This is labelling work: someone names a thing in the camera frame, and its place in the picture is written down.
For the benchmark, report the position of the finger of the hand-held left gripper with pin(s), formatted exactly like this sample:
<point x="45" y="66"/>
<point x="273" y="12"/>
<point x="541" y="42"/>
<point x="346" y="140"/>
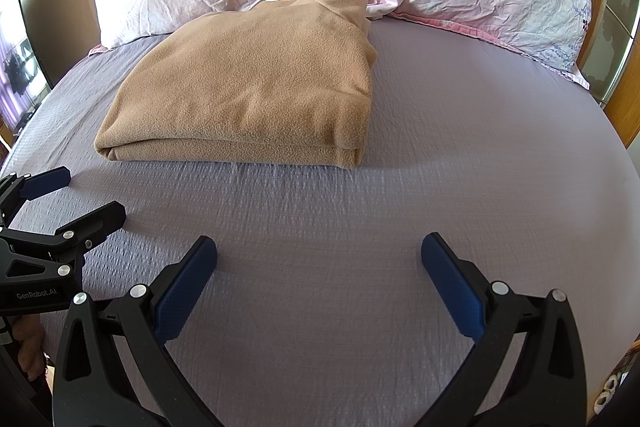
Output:
<point x="47" y="183"/>
<point x="102" y="218"/>

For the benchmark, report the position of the tan fleece garment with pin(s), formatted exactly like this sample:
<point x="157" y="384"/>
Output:
<point x="250" y="82"/>

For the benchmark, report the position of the wooden headboard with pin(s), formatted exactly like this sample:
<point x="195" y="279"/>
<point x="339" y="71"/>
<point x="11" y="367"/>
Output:
<point x="602" y="7"/>

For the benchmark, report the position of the white slippers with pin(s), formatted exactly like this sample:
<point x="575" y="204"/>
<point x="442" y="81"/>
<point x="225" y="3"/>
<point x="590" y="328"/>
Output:
<point x="609" y="389"/>

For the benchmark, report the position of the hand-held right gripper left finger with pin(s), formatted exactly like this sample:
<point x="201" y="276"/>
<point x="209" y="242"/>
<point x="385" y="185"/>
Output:
<point x="182" y="292"/>

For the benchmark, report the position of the window with curtain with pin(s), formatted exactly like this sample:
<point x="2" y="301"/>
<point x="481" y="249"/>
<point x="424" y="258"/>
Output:
<point x="17" y="72"/>

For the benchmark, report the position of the purple bed sheet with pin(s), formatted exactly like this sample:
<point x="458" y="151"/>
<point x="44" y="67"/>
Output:
<point x="325" y="217"/>

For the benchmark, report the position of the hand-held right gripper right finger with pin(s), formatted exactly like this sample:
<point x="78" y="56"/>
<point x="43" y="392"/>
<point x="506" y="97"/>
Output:
<point x="452" y="287"/>

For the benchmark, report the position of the person's left hand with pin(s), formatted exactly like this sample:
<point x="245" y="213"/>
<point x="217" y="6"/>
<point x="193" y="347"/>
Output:
<point x="29" y="347"/>

